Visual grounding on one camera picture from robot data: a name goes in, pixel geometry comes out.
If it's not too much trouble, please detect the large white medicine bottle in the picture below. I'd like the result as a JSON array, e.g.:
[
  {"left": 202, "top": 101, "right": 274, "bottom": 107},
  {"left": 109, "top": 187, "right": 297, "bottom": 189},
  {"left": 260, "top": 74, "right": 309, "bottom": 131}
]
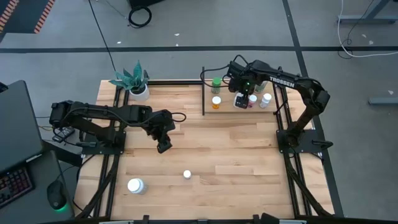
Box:
[{"left": 127, "top": 178, "right": 147, "bottom": 195}]

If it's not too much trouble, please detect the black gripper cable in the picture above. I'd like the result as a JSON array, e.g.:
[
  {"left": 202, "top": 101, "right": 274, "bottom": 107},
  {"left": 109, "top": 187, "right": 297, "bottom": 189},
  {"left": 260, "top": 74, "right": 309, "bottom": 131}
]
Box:
[
  {"left": 200, "top": 55, "right": 249, "bottom": 82},
  {"left": 71, "top": 107, "right": 188, "bottom": 128}
]

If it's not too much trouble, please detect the black orange striped mat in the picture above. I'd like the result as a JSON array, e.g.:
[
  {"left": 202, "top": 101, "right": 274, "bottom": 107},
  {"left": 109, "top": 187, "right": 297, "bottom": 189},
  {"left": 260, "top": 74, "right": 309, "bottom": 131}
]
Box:
[{"left": 0, "top": 0, "right": 56, "bottom": 34}]

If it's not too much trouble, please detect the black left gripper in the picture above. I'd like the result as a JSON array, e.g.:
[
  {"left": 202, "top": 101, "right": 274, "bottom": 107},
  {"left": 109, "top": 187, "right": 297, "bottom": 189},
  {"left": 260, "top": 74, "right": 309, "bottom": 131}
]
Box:
[{"left": 143, "top": 108, "right": 177, "bottom": 154}]

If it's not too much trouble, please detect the black shelf frame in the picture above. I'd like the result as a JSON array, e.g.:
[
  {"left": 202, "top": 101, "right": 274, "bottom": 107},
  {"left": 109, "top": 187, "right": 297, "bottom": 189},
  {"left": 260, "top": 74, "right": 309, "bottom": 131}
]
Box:
[{"left": 201, "top": 66, "right": 265, "bottom": 116}]

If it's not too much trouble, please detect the black power adapter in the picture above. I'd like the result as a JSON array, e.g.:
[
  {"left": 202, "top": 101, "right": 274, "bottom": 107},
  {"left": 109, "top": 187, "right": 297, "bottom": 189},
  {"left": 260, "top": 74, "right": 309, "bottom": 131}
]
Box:
[{"left": 52, "top": 126, "right": 76, "bottom": 144}]

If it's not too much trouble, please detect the black computer mouse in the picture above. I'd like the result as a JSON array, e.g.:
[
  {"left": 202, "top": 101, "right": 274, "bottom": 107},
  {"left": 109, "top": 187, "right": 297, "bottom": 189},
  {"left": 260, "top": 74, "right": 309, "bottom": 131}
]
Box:
[{"left": 46, "top": 180, "right": 68, "bottom": 212}]

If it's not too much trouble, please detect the white floor cable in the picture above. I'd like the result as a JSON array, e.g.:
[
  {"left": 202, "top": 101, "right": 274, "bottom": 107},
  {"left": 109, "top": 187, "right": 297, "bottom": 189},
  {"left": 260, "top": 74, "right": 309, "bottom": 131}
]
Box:
[{"left": 337, "top": 0, "right": 398, "bottom": 58}]

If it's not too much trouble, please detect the black backlit keyboard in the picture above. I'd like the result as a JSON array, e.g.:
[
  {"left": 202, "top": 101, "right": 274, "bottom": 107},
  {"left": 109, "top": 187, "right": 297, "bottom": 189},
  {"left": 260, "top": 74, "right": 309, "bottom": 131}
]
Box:
[{"left": 0, "top": 167, "right": 35, "bottom": 208}]

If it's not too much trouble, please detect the long black floor cable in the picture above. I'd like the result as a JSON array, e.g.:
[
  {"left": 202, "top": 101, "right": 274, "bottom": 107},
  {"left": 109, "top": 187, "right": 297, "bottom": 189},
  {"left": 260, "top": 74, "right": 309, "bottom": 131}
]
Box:
[{"left": 88, "top": 0, "right": 118, "bottom": 73}]

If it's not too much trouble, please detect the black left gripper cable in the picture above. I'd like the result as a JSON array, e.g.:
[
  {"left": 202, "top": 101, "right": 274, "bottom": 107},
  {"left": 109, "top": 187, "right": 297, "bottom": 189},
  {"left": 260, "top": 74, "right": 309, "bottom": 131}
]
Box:
[{"left": 71, "top": 107, "right": 188, "bottom": 128}]

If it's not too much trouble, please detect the grey desk leg foot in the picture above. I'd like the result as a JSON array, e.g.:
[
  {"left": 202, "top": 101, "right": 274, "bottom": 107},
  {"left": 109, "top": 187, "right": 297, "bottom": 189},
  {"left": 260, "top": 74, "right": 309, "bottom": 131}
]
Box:
[
  {"left": 338, "top": 0, "right": 398, "bottom": 26},
  {"left": 368, "top": 96, "right": 398, "bottom": 105}
]

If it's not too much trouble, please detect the white bottle green label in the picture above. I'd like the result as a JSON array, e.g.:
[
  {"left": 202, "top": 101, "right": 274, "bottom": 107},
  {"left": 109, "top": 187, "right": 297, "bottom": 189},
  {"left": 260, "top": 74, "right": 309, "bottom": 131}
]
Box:
[{"left": 254, "top": 81, "right": 268, "bottom": 94}]

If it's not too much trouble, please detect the black equipment box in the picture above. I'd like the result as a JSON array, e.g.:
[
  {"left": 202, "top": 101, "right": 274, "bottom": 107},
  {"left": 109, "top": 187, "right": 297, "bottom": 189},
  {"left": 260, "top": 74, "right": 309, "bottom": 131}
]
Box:
[{"left": 129, "top": 0, "right": 165, "bottom": 10}]

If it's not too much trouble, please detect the green plant in white pot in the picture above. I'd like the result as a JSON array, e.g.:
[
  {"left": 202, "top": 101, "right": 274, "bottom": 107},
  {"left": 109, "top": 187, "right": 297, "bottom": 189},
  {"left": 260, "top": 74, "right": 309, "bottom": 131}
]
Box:
[{"left": 108, "top": 60, "right": 150, "bottom": 102}]

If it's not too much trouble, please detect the green cap medicine bottle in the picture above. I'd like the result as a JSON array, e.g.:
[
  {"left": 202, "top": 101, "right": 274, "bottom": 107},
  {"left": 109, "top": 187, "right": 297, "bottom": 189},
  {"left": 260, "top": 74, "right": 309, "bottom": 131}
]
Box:
[{"left": 211, "top": 77, "right": 223, "bottom": 95}]

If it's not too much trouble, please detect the slim white medicine bottle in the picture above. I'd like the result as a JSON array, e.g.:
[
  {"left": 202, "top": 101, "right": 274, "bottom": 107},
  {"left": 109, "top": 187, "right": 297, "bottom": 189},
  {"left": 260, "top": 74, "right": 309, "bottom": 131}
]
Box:
[{"left": 259, "top": 93, "right": 272, "bottom": 109}]

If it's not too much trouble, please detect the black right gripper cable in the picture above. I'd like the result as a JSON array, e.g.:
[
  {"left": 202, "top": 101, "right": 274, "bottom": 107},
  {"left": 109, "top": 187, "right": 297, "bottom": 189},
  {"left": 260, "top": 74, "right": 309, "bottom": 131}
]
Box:
[{"left": 200, "top": 55, "right": 249, "bottom": 82}]

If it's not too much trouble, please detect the coiled black floor cable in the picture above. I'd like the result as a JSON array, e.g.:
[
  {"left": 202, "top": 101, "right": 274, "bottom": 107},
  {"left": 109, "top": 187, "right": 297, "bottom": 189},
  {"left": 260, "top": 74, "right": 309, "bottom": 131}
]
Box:
[{"left": 127, "top": 6, "right": 152, "bottom": 29}]

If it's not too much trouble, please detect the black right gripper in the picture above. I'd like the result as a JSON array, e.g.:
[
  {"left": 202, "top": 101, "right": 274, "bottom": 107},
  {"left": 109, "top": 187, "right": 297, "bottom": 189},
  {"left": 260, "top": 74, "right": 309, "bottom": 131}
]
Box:
[{"left": 226, "top": 60, "right": 261, "bottom": 110}]

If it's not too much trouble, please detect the grey desk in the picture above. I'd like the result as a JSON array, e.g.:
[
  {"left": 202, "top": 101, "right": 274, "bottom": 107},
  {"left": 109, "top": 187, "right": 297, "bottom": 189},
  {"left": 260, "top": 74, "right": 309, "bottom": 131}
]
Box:
[{"left": 0, "top": 149, "right": 75, "bottom": 224}]

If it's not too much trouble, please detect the thin black floor cable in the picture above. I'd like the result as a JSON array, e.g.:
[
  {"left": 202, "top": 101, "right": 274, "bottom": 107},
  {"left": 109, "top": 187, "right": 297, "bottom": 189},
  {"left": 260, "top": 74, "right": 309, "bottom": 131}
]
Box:
[{"left": 337, "top": 0, "right": 376, "bottom": 60}]

